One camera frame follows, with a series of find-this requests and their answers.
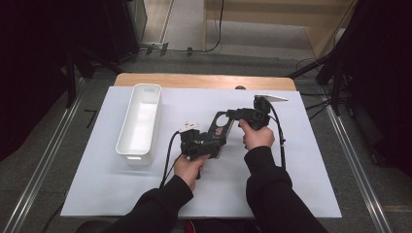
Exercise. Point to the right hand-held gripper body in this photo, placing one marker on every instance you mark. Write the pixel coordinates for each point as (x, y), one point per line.
(259, 116)

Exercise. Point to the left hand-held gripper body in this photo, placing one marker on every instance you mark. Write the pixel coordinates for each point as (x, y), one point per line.
(192, 145)

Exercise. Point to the patterned phone case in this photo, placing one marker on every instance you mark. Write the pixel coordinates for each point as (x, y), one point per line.
(217, 129)

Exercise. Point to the white plastic bin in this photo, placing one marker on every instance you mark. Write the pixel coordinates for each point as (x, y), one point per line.
(139, 123)

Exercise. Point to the person's right hand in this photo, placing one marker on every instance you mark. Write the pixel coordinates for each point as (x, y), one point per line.
(259, 139)

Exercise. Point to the person's left hand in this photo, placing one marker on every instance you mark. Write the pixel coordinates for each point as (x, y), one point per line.
(189, 170)

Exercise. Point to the dark round table grommet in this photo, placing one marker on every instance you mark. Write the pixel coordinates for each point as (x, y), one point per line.
(240, 87)

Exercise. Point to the wooden table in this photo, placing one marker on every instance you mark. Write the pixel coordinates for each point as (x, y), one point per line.
(200, 81)

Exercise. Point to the white board sheet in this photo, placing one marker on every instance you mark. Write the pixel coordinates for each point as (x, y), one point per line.
(129, 187)

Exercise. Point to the black stand legs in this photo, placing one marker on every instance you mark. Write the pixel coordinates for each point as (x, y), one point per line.
(336, 87)
(70, 84)

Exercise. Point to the black curtain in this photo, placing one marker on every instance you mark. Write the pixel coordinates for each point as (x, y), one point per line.
(382, 81)
(32, 64)

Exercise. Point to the dark cabinet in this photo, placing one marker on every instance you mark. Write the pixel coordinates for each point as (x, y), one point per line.
(126, 29)

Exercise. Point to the light wooden frame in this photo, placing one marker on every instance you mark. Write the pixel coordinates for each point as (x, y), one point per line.
(317, 32)

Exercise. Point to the metal floor rail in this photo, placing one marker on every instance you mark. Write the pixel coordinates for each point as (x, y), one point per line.
(359, 174)
(42, 158)

